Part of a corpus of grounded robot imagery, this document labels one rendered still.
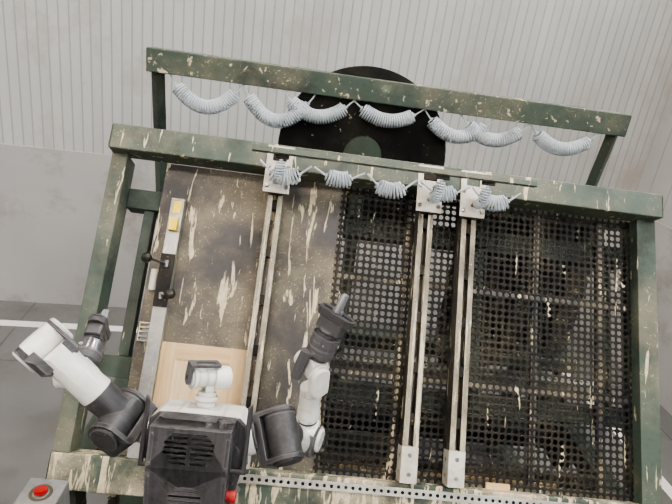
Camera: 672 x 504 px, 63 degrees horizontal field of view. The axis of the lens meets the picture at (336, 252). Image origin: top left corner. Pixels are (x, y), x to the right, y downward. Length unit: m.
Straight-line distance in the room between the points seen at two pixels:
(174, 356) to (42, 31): 3.00
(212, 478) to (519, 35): 4.02
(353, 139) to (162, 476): 1.70
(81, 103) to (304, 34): 1.71
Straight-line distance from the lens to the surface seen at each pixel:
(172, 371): 2.12
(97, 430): 1.59
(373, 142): 2.60
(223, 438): 1.43
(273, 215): 2.14
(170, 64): 2.62
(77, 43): 4.51
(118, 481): 2.16
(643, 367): 2.47
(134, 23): 4.41
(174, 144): 2.21
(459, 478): 2.15
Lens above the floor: 2.34
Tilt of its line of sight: 21 degrees down
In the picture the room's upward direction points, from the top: 8 degrees clockwise
